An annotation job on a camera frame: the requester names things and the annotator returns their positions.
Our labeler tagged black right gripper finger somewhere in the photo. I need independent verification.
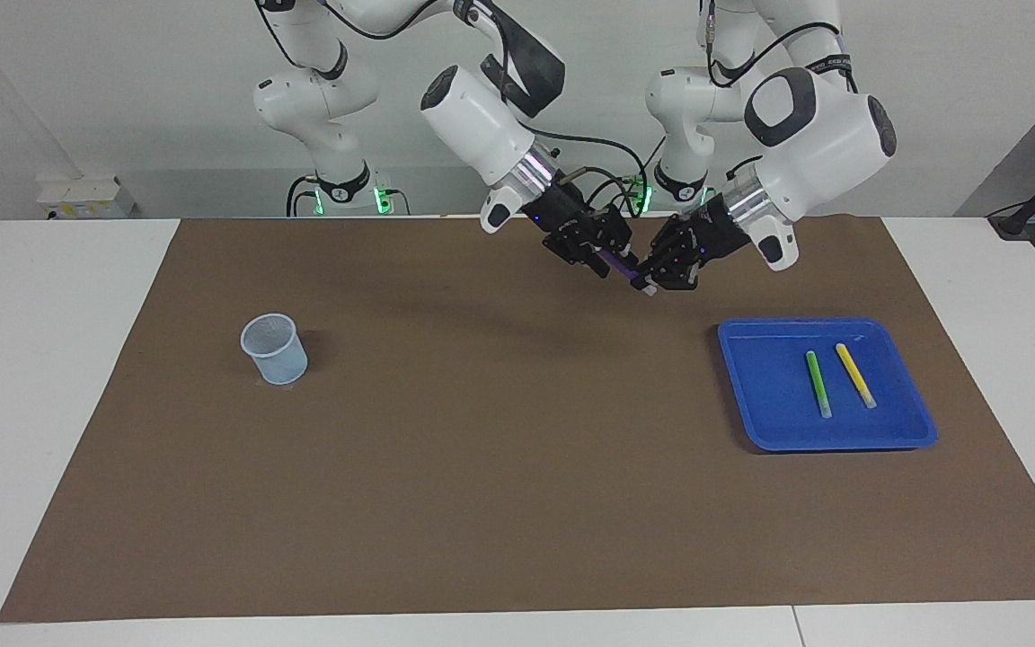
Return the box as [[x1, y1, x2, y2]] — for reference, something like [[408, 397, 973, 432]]
[[603, 208, 640, 263], [558, 235, 608, 273]]

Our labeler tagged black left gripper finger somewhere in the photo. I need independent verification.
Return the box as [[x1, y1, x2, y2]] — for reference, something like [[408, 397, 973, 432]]
[[639, 261, 703, 291], [648, 220, 696, 270]]

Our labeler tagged purple pen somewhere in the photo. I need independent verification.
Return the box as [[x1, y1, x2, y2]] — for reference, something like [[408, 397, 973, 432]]
[[597, 250, 659, 297]]

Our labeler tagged green pen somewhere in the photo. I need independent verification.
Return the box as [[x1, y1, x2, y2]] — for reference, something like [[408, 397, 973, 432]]
[[805, 350, 834, 420]]

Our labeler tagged yellow pen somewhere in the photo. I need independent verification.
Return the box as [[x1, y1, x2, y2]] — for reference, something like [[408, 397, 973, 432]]
[[835, 343, 878, 410]]

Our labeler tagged blue plastic tray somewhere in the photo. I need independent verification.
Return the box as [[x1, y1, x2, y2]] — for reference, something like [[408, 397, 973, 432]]
[[717, 316, 939, 453]]

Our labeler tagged brown table mat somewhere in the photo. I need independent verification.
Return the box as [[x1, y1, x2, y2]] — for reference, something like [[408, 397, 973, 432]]
[[0, 216, 1035, 624]]

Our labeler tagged translucent plastic cup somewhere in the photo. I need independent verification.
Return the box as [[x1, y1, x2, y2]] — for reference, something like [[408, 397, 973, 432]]
[[240, 313, 310, 386]]

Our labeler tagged white power strip box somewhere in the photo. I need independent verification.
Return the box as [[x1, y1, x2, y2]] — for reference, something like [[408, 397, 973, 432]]
[[37, 175, 135, 221]]

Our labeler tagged black left base cable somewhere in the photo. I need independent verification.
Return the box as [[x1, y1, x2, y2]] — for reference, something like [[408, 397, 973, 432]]
[[585, 135, 667, 217]]

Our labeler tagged black base cable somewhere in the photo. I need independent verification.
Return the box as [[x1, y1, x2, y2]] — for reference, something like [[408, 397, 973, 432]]
[[585, 135, 667, 217], [286, 173, 321, 217]]

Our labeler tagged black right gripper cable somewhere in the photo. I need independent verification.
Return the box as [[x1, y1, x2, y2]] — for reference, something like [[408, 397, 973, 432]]
[[482, 9, 653, 221]]

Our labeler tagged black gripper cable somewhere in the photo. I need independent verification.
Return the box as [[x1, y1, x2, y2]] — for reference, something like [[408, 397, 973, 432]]
[[482, 9, 653, 221], [702, 0, 853, 91]]

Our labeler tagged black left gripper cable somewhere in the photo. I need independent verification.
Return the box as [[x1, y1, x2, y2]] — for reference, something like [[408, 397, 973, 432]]
[[702, 0, 853, 91]]

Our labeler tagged black right base cable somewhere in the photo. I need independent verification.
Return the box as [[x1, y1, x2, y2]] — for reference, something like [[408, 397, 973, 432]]
[[286, 173, 321, 217]]

